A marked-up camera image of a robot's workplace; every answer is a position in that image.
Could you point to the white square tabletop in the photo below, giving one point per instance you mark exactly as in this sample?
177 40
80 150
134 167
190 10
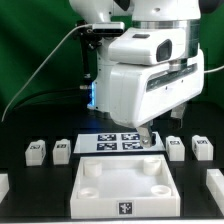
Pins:
124 187

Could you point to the white obstacle block left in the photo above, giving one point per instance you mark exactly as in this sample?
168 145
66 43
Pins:
4 186

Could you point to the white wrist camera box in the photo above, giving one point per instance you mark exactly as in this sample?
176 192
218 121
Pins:
148 46

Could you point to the black camera on stand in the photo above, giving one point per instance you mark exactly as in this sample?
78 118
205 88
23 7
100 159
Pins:
90 37

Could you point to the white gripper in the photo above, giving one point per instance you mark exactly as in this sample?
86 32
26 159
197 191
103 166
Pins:
139 94

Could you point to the white sheet with markers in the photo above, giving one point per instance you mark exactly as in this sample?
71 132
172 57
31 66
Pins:
114 142

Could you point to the white obstacle block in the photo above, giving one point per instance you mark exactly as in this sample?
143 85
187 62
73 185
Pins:
4 186
215 184

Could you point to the white obstacle block right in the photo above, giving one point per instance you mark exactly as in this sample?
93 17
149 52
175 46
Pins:
215 184

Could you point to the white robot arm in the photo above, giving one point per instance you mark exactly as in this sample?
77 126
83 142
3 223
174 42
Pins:
142 14

